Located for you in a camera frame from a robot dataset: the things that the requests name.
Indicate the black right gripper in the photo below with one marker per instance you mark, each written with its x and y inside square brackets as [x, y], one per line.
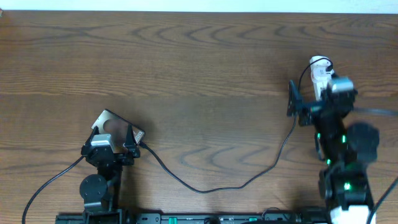
[309, 111]

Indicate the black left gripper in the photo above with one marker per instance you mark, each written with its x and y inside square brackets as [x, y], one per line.
[131, 154]

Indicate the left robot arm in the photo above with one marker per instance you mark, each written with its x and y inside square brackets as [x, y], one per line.
[100, 191]

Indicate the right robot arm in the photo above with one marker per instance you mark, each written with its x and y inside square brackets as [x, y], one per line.
[347, 150]

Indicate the white power strip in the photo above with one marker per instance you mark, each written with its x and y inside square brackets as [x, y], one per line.
[320, 82]

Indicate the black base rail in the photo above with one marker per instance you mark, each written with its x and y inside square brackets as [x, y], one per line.
[156, 218]

